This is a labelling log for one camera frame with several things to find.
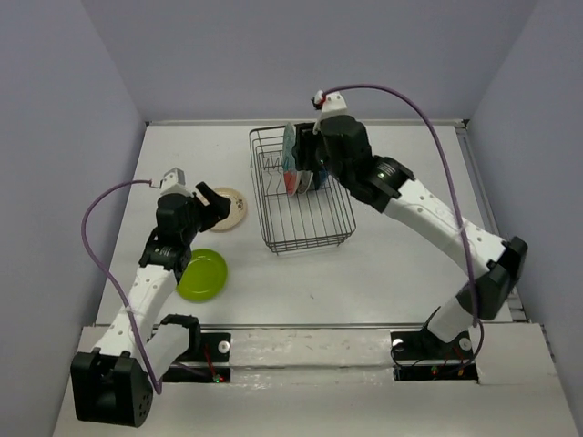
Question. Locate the wire dish rack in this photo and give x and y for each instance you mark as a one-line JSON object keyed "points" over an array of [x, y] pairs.
{"points": [[313, 217]]}

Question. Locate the red and teal plate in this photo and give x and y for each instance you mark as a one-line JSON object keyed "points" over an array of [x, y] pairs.
{"points": [[290, 175]]}

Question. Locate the white plate teal lettered rim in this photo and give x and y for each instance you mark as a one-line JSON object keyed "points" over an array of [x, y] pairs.
{"points": [[304, 181]]}

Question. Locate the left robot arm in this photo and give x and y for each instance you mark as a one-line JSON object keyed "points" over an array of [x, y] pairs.
{"points": [[116, 381]]}

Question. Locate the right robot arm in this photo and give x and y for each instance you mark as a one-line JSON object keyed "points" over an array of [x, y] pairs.
{"points": [[493, 265]]}

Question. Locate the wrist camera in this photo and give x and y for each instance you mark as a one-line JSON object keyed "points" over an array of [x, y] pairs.
{"points": [[172, 178], [330, 105]]}

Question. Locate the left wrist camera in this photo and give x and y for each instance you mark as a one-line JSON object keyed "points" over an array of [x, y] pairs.
{"points": [[172, 178]]}

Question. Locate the lime green plate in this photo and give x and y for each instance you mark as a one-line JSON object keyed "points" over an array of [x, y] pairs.
{"points": [[204, 277]]}

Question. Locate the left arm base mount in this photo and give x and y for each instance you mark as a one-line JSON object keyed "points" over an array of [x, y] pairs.
{"points": [[210, 363]]}

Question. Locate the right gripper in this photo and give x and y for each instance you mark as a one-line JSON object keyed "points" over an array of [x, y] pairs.
{"points": [[306, 140]]}

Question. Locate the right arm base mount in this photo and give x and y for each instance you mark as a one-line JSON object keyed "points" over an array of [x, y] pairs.
{"points": [[417, 358]]}

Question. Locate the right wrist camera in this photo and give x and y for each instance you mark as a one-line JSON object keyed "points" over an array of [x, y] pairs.
{"points": [[330, 105]]}

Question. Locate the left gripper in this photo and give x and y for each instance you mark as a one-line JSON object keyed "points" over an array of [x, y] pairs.
{"points": [[217, 210]]}

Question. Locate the dark blue plate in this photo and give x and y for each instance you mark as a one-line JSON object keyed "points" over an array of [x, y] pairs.
{"points": [[320, 179]]}

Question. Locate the cream plate with flower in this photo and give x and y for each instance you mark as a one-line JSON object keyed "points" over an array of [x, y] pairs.
{"points": [[238, 209]]}

